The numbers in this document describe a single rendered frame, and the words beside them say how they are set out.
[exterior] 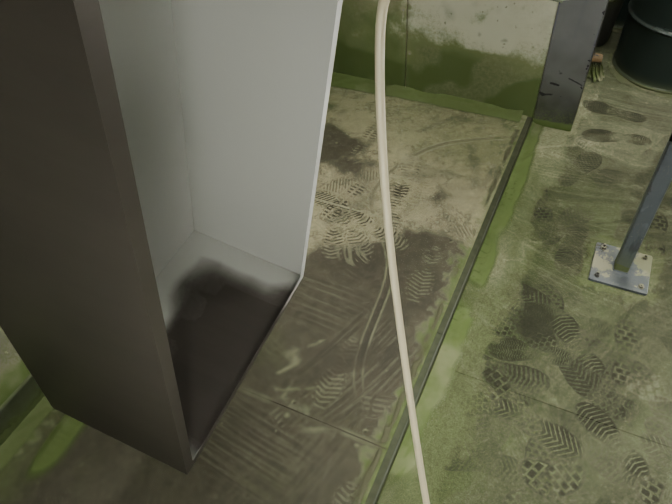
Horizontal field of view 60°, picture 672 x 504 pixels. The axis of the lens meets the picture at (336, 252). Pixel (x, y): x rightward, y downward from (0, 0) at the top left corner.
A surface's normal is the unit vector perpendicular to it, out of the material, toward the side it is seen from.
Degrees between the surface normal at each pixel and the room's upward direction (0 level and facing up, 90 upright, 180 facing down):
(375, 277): 0
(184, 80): 90
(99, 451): 0
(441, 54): 90
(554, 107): 90
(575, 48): 90
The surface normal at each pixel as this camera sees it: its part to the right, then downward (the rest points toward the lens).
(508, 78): -0.43, 0.68
